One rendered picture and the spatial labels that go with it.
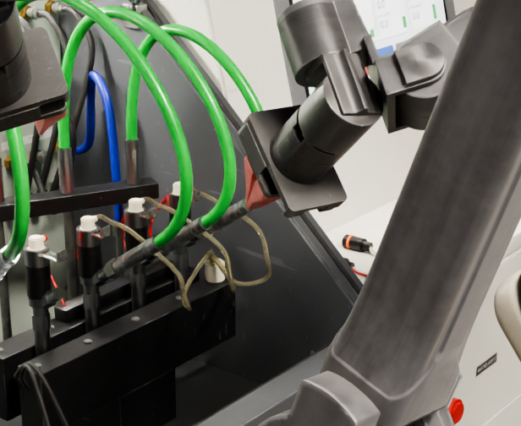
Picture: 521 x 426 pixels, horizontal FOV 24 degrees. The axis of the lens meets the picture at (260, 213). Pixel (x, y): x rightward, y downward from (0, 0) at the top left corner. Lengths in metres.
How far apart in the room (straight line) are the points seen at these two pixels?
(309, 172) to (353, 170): 0.75
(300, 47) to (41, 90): 0.23
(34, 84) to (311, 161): 0.25
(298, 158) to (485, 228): 0.47
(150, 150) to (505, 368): 0.62
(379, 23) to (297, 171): 0.85
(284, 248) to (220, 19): 0.31
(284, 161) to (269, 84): 0.61
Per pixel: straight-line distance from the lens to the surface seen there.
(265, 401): 1.37
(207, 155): 1.60
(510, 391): 1.92
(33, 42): 0.99
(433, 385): 0.67
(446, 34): 1.04
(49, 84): 0.97
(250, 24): 1.67
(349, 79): 1.03
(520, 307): 0.76
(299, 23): 1.06
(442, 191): 0.62
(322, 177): 1.11
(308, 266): 1.55
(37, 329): 1.43
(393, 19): 1.94
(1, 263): 1.24
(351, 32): 1.07
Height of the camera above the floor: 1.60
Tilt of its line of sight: 20 degrees down
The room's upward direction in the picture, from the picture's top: straight up
